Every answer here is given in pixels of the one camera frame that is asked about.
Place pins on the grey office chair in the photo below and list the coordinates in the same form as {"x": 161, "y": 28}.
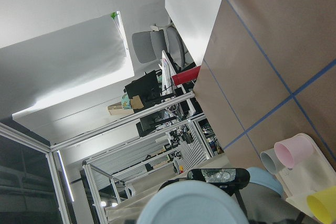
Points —
{"x": 149, "y": 45}

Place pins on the red cylinder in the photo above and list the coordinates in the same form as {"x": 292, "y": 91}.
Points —
{"x": 186, "y": 76}

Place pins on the yellow cup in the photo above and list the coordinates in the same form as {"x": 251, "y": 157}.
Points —
{"x": 322, "y": 205}

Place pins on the grey cup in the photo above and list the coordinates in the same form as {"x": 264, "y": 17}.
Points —
{"x": 271, "y": 161}

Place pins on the cream plastic tray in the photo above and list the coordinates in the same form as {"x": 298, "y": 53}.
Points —
{"x": 308, "y": 177}

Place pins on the pink cup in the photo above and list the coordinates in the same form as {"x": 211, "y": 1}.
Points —
{"x": 294, "y": 150}

